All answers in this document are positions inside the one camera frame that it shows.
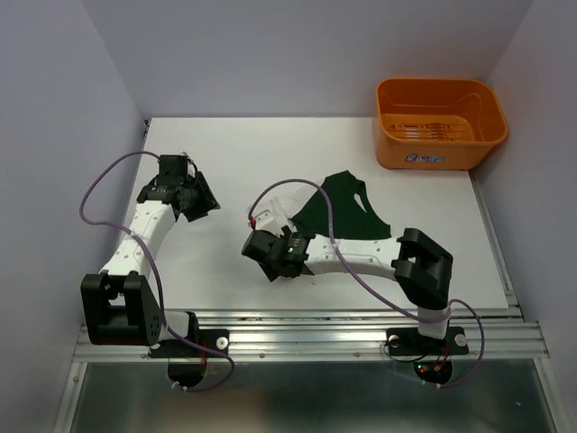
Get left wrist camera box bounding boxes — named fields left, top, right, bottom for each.
left=159, top=152, right=197, bottom=179

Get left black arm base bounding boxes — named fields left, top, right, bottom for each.
left=149, top=311, right=230, bottom=361

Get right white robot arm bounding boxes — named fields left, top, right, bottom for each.
left=243, top=228, right=453, bottom=352

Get orange plastic basket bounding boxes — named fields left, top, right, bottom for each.
left=372, top=78, right=508, bottom=170

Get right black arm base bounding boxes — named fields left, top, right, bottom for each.
left=386, top=327, right=470, bottom=357

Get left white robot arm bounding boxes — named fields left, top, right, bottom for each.
left=80, top=171, right=220, bottom=355

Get white and green t-shirt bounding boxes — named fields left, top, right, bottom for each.
left=248, top=170, right=391, bottom=241

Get aluminium mounting rail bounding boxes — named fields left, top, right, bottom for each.
left=74, top=309, right=549, bottom=362

